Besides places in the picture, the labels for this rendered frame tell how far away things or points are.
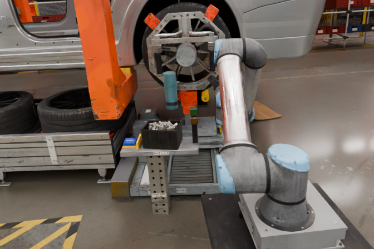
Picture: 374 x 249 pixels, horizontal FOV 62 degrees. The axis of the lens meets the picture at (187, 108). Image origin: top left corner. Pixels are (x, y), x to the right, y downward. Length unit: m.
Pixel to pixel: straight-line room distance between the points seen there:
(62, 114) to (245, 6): 1.50
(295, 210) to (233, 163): 0.29
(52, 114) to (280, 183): 1.69
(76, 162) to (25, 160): 0.36
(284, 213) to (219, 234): 0.29
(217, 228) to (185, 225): 0.50
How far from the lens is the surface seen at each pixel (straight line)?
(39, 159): 2.41
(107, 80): 1.92
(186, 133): 2.43
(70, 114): 2.30
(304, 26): 2.44
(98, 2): 1.86
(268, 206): 1.28
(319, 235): 1.33
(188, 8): 2.23
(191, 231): 1.85
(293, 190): 1.22
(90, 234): 1.95
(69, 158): 2.32
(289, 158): 1.17
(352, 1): 6.94
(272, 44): 2.39
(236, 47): 1.48
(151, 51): 2.24
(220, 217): 1.46
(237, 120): 1.25
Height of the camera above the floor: 1.24
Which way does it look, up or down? 21 degrees down
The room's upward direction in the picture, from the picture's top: 3 degrees counter-clockwise
